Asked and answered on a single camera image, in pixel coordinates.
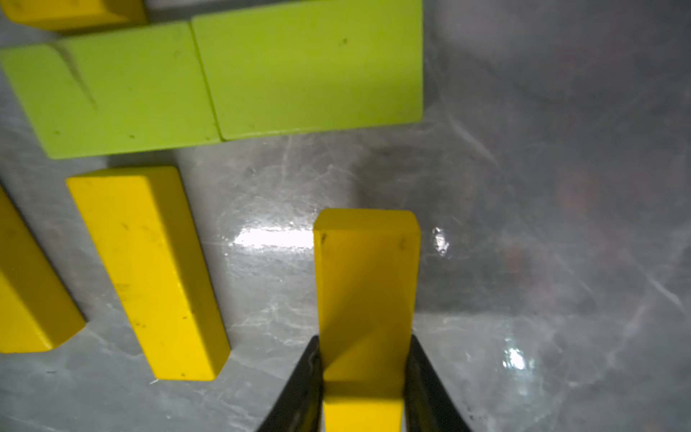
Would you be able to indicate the yellow block pair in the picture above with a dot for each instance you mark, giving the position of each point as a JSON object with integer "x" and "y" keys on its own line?
{"x": 141, "y": 224}
{"x": 68, "y": 15}

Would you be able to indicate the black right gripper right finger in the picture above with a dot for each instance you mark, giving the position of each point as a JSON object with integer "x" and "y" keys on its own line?
{"x": 428, "y": 406}

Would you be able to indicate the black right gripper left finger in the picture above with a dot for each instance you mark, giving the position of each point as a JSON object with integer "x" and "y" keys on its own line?
{"x": 299, "y": 406}

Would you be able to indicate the lime green block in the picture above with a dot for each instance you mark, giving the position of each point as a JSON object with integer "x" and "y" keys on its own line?
{"x": 112, "y": 93}
{"x": 309, "y": 66}

